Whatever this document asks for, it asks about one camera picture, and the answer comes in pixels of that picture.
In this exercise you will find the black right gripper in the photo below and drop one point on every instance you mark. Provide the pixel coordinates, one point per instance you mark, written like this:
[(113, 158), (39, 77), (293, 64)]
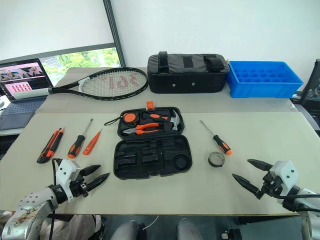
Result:
[(272, 186)]

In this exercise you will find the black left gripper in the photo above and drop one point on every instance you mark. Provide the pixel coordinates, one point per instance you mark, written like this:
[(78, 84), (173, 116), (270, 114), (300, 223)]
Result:
[(77, 188)]

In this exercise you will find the orange test pen screwdriver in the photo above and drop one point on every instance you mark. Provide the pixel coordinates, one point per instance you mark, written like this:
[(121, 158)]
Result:
[(91, 145)]

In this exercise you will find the black electrical tape roll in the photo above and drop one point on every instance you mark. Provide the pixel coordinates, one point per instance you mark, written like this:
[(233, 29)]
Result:
[(215, 163)]

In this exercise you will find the black orange utility knife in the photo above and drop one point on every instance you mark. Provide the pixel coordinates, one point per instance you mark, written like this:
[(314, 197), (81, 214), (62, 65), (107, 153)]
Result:
[(51, 146)]

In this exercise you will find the black tool kit case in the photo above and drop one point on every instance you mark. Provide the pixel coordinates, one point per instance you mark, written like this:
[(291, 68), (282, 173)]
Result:
[(152, 160)]

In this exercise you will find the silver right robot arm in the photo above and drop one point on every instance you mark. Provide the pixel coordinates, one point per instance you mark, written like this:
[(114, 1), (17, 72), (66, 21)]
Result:
[(308, 200)]

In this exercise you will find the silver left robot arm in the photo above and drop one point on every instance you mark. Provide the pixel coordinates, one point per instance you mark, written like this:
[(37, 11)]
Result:
[(30, 202)]

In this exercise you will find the beige fabric shape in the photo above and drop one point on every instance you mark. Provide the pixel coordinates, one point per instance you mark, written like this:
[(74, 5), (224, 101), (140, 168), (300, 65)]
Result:
[(75, 227)]

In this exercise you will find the small black box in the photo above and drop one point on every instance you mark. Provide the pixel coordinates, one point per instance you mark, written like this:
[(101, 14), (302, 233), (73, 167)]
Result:
[(231, 235)]

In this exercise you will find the grey rounded shape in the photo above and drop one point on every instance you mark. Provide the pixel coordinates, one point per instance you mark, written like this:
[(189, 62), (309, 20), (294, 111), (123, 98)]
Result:
[(127, 231), (188, 231)]

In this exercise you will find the orange black tape measure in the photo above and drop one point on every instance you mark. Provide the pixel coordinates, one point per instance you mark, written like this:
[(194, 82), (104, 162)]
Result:
[(130, 117)]

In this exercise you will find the blue plastic compartment crate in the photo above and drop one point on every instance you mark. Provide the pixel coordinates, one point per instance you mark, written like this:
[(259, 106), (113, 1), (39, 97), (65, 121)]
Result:
[(262, 88)]

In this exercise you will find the black white tennis racket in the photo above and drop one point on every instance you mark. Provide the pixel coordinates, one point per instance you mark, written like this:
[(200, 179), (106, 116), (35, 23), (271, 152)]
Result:
[(82, 83)]

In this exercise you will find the black office chair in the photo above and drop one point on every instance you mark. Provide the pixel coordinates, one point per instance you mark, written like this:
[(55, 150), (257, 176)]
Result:
[(311, 90)]

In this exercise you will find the black fabric bag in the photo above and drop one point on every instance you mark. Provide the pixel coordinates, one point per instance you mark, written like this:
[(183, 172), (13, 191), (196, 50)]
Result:
[(187, 80)]

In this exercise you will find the open laptop computer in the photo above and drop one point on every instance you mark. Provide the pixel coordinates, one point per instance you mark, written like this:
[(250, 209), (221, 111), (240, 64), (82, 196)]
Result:
[(22, 75)]

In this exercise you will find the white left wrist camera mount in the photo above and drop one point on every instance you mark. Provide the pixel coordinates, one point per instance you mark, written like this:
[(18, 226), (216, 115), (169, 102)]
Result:
[(66, 172)]

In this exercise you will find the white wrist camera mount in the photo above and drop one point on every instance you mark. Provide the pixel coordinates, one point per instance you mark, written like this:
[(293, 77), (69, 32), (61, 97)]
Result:
[(285, 175), (66, 172)]

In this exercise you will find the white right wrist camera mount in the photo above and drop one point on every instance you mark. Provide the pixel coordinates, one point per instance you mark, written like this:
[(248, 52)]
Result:
[(285, 175)]

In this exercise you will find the grey window frame post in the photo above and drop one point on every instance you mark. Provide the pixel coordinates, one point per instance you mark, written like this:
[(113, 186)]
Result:
[(115, 37)]

